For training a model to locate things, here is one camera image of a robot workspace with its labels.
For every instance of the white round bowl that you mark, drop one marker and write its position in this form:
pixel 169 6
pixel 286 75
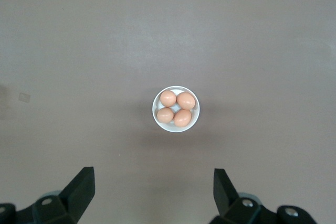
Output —
pixel 195 119

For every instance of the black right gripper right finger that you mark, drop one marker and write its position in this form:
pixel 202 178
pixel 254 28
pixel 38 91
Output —
pixel 244 211

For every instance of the brown egg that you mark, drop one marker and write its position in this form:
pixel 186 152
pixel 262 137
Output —
pixel 168 98
pixel 182 118
pixel 165 115
pixel 186 100

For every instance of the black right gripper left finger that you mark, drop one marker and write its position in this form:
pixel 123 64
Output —
pixel 65 205

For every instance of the brown tape patch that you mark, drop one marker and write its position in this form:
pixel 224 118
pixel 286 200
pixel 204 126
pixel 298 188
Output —
pixel 24 97

